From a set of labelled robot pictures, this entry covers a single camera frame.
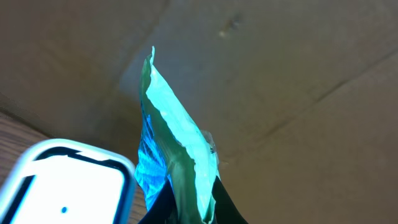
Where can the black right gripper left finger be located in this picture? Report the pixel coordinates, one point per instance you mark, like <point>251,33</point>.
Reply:
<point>162,208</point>

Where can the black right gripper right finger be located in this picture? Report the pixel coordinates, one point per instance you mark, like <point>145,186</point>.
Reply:
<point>225,210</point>

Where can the white barcode scanner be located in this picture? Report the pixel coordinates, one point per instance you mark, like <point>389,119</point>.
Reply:
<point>64,181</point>

